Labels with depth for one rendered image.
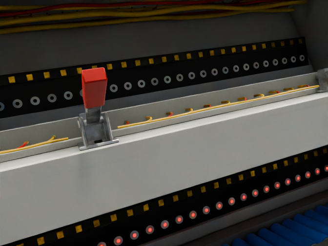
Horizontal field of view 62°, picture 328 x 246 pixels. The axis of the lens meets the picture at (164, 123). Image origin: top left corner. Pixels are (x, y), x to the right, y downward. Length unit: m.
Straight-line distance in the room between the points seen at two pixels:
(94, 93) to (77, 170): 0.06
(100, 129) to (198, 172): 0.09
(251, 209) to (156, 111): 0.23
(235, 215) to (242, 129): 0.21
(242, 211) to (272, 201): 0.05
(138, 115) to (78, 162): 0.08
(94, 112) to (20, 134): 0.08
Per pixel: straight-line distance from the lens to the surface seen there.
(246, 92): 0.30
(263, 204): 0.44
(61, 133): 0.24
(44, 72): 0.39
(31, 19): 0.39
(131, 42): 0.46
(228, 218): 0.41
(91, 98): 0.16
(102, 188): 0.19
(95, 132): 0.23
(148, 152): 0.20
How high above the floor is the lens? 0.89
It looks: 11 degrees up
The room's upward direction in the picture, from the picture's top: 16 degrees counter-clockwise
